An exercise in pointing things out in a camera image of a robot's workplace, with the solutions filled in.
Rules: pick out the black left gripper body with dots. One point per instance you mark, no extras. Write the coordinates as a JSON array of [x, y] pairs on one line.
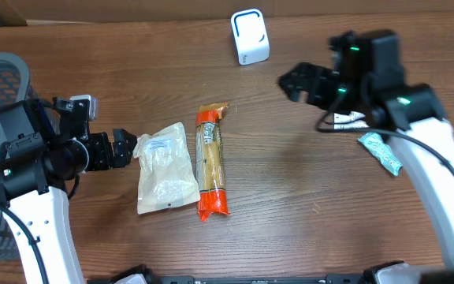
[[100, 155]]

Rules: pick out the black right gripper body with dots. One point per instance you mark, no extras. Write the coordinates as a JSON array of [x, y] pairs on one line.
[[348, 85]]

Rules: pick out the beige plastic pouch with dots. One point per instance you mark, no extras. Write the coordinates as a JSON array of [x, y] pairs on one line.
[[166, 175]]

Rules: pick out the white Pantene tube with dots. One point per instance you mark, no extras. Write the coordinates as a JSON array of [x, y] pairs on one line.
[[349, 121]]

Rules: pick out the teal wet wipes packet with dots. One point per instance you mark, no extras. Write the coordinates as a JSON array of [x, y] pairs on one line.
[[374, 143]]

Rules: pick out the orange spaghetti packet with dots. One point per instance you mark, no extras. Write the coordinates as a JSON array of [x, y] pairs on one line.
[[210, 170]]

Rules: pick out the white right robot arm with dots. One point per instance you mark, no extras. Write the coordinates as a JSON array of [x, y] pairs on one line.
[[416, 127]]

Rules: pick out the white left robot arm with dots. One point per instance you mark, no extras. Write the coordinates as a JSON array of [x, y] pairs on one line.
[[48, 144]]

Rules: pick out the white barcode scanner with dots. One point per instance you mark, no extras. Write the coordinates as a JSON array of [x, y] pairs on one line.
[[250, 36]]

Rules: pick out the brown cardboard backdrop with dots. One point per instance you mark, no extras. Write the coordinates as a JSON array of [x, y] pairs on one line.
[[19, 12]]

